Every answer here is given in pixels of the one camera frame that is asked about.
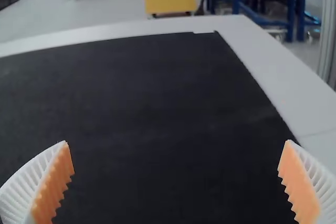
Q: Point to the blue metal frame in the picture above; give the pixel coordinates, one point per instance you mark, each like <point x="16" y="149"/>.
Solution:
<point x="237" y="6"/>

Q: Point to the black mat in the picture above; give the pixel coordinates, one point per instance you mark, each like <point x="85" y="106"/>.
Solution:
<point x="144" y="103"/>

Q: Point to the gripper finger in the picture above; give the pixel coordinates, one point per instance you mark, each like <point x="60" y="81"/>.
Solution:
<point x="23" y="190"/>
<point x="309" y="184"/>

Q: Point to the aluminium profile post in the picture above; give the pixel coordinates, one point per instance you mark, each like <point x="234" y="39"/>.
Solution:
<point x="328" y="24"/>

